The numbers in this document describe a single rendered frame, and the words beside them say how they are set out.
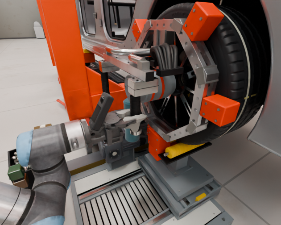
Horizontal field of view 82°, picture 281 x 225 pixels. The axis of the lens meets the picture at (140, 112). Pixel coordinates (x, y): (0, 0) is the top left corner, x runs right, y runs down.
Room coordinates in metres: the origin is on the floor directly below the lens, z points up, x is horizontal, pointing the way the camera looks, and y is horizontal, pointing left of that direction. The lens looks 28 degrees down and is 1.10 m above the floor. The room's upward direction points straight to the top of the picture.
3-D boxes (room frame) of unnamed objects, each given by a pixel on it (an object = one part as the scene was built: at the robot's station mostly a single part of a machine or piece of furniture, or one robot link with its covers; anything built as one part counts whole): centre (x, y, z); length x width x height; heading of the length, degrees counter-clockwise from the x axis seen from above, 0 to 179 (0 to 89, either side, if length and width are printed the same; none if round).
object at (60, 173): (0.35, 0.27, 0.69); 0.12 x 0.09 x 0.12; 18
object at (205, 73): (0.76, -0.11, 0.85); 0.54 x 0.07 x 0.54; 28
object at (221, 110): (0.49, -0.26, 0.85); 0.09 x 0.08 x 0.07; 28
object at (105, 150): (1.00, 0.10, 0.26); 0.42 x 0.18 x 0.35; 118
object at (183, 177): (0.84, -0.26, 0.32); 0.40 x 0.30 x 0.28; 28
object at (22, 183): (0.41, 0.44, 0.59); 0.04 x 0.04 x 0.04; 28
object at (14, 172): (0.41, 0.44, 0.64); 0.04 x 0.04 x 0.04; 28
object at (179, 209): (0.84, -0.26, 0.13); 0.50 x 0.36 x 0.10; 28
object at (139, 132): (0.50, 0.02, 0.83); 0.04 x 0.04 x 0.16
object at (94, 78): (1.20, 0.15, 0.69); 0.52 x 0.17 x 0.35; 118
